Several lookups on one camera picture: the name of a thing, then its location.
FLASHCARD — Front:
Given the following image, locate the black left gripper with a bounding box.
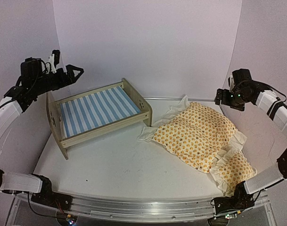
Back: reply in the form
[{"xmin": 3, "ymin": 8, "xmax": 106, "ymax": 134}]
[{"xmin": 32, "ymin": 64, "xmax": 84, "ymax": 96}]

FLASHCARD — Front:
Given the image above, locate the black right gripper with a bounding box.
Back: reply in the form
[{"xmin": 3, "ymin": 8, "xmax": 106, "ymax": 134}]
[{"xmin": 214, "ymin": 89, "xmax": 249, "ymax": 112}]

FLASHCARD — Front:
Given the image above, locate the wooden pet bed frame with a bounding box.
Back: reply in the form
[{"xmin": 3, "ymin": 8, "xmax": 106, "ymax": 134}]
[{"xmin": 46, "ymin": 78, "xmax": 153, "ymax": 159}]

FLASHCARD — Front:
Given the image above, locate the duck print ruffled cushion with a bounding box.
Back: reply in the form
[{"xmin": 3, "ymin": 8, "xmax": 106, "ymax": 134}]
[{"xmin": 138, "ymin": 97, "xmax": 253, "ymax": 174}]

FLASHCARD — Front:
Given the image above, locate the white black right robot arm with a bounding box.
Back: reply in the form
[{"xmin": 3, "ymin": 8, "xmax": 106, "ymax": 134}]
[{"xmin": 211, "ymin": 69, "xmax": 287, "ymax": 219}]

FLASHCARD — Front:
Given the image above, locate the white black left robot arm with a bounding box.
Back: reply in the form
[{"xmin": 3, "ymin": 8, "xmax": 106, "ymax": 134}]
[{"xmin": 0, "ymin": 53, "xmax": 84, "ymax": 210}]

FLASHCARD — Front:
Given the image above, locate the blue white striped mattress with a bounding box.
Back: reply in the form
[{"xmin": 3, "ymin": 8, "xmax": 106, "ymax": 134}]
[{"xmin": 60, "ymin": 86, "xmax": 140, "ymax": 138}]

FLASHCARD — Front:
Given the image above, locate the small duck print pillow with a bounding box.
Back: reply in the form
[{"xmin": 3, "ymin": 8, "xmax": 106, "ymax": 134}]
[{"xmin": 210, "ymin": 149, "xmax": 257, "ymax": 197}]

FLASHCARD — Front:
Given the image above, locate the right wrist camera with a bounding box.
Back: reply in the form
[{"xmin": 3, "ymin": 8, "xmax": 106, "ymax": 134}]
[{"xmin": 228, "ymin": 75, "xmax": 238, "ymax": 92}]

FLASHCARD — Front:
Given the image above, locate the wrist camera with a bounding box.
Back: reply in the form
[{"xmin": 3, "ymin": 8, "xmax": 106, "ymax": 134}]
[
  {"xmin": 48, "ymin": 49, "xmax": 60, "ymax": 73},
  {"xmin": 228, "ymin": 75, "xmax": 238, "ymax": 92}
]

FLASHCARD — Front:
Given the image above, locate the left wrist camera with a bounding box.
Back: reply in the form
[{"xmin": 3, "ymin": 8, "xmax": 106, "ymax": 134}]
[{"xmin": 48, "ymin": 49, "xmax": 60, "ymax": 73}]

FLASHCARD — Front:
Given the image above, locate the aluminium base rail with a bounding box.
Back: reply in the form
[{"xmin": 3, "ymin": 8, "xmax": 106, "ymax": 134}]
[{"xmin": 6, "ymin": 190, "xmax": 278, "ymax": 226}]

